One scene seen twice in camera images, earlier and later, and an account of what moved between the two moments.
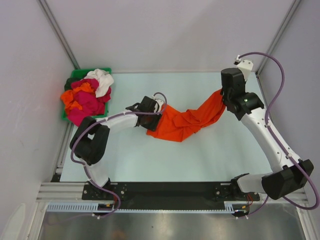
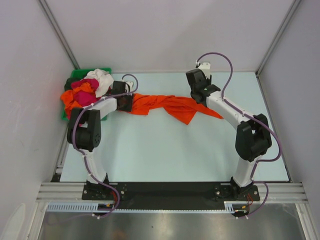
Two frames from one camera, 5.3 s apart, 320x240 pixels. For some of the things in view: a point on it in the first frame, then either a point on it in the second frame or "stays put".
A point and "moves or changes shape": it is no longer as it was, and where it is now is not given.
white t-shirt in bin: (105, 80) stays put
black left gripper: (153, 126) → (129, 108)
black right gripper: (222, 92) → (208, 81)
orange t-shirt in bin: (67, 97) stays put
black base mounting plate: (168, 192) stays put
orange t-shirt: (177, 125) moves or changes shape
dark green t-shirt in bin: (68, 85) stays put
